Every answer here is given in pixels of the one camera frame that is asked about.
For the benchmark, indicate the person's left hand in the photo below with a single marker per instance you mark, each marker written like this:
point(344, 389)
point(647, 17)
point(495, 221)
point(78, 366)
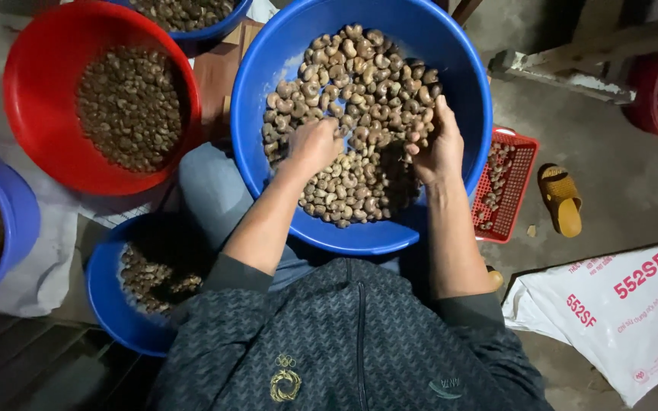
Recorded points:
point(309, 149)

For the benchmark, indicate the person's right hand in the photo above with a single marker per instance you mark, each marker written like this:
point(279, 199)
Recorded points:
point(442, 151)

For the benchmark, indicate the person's left fingers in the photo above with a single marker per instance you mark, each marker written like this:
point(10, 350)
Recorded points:
point(332, 132)

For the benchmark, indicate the heap of pale cashew nuts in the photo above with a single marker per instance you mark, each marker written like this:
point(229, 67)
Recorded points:
point(357, 74)

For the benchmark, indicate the brown wooden stool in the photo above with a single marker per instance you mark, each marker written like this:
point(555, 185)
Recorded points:
point(217, 74)

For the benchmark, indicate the person's grey trousers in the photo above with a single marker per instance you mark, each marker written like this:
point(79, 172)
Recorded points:
point(212, 188)

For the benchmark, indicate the large blue plastic basin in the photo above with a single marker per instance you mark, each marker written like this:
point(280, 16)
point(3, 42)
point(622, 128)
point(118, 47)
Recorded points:
point(466, 103)

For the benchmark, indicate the scattered cashew nuts in basket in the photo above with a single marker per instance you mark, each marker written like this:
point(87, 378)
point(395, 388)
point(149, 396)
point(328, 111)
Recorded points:
point(496, 171)

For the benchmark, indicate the red plastic mesh basket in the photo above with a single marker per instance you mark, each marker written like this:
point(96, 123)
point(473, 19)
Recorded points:
point(520, 171)

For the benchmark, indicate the heap of brown cashew nuts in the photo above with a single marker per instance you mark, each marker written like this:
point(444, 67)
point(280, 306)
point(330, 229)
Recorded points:
point(129, 108)

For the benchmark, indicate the person's dark patterned jacket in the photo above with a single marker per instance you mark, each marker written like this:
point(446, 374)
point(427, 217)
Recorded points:
point(352, 342)

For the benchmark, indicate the yellow rubber slipper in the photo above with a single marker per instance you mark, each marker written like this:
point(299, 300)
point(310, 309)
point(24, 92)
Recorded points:
point(495, 278)
point(562, 200)

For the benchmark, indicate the single cashew nut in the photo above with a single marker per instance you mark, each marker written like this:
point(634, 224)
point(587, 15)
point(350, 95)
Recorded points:
point(532, 231)

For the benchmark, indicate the heap of broken cashew nuts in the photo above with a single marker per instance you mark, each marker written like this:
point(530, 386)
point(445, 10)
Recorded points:
point(146, 279)

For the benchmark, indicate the weathered wooden beam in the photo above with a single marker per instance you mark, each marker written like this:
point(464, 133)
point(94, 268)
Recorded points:
point(569, 71)

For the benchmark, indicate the red plastic basin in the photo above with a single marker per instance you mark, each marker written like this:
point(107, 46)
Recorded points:
point(37, 91)

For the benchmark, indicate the white cloth sheet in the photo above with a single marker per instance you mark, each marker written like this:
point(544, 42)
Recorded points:
point(43, 268)

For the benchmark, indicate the white printed woven sack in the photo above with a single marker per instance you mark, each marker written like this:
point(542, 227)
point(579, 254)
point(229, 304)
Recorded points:
point(620, 319)

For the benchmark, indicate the dark metal grate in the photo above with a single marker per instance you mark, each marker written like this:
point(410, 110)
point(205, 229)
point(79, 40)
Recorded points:
point(32, 365)

